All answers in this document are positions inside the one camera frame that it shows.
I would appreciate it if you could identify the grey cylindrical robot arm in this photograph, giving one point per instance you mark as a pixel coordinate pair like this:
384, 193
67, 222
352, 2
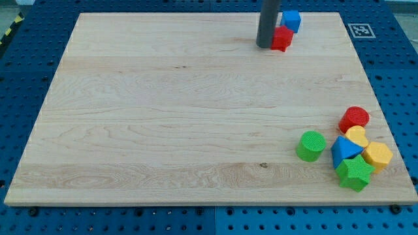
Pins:
267, 23

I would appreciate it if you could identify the wooden board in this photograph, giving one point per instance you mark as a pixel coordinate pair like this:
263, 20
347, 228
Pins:
183, 109

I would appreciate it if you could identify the green cylinder block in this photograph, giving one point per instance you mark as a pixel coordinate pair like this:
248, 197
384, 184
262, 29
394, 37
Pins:
310, 146

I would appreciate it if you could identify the red star block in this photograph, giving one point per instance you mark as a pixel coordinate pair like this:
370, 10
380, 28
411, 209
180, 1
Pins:
282, 38

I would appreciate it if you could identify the blue cube block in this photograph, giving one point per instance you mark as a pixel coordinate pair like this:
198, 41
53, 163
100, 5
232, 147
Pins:
291, 19

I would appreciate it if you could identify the blue triangle block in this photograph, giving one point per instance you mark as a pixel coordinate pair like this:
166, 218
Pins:
343, 149

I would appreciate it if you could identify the red cylinder block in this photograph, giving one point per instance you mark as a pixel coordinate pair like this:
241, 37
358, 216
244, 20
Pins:
353, 116

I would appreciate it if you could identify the yellow heart block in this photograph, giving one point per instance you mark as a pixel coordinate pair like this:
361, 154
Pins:
357, 134

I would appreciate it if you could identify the green star block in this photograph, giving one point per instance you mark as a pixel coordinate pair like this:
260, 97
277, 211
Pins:
354, 173

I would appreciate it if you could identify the yellow hexagon block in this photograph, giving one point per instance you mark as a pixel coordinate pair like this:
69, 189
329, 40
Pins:
378, 155

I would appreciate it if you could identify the white fiducial marker tag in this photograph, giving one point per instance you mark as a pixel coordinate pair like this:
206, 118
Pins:
361, 31

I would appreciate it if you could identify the yellow black hazard tape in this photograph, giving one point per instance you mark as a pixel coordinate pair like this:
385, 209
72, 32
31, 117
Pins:
12, 29

